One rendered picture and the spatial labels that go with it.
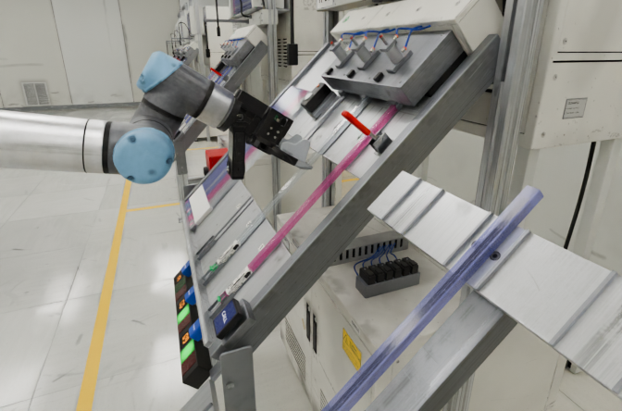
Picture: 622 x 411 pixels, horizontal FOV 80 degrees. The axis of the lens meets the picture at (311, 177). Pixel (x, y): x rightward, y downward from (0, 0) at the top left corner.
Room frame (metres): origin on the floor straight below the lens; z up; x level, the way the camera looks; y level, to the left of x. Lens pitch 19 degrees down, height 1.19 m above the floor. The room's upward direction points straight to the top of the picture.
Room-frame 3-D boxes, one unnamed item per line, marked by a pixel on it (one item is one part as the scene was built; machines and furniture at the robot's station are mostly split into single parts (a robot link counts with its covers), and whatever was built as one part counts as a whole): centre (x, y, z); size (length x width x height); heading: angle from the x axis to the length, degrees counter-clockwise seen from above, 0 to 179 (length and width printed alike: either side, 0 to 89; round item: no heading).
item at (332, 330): (1.03, -0.30, 0.31); 0.70 x 0.65 x 0.62; 22
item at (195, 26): (5.39, 1.46, 0.95); 1.36 x 0.82 x 1.90; 112
